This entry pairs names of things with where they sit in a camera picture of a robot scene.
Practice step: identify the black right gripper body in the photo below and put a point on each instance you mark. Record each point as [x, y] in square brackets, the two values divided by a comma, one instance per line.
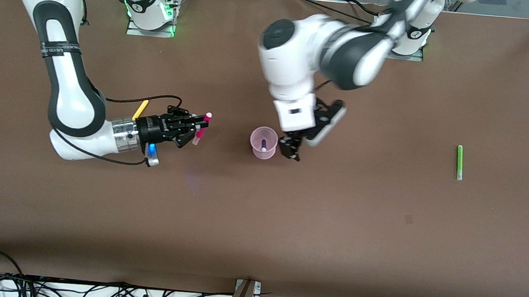
[149, 129]

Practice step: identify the magenta marker pen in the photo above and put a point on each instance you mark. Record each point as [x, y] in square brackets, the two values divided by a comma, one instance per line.
[206, 118]

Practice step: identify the purple marker pen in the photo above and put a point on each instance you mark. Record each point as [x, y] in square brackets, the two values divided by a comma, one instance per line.
[264, 145]

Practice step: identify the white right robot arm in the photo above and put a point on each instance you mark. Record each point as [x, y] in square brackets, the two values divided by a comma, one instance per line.
[65, 95]

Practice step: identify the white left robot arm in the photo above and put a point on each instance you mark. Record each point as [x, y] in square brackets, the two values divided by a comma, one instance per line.
[300, 52]

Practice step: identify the pink plastic pen holder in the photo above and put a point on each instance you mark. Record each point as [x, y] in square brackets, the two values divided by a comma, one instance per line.
[268, 154]

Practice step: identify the yellow marker pen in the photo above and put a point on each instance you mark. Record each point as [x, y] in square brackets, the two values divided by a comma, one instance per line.
[141, 109]

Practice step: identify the green marker pen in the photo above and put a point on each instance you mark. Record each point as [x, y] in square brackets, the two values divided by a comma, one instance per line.
[459, 161]

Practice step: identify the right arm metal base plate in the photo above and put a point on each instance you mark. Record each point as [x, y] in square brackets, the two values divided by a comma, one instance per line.
[160, 32]

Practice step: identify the metal table edge bracket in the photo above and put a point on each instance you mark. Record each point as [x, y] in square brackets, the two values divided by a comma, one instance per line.
[256, 285]

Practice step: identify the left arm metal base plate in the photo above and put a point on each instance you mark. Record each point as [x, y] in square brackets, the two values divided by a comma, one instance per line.
[415, 58]

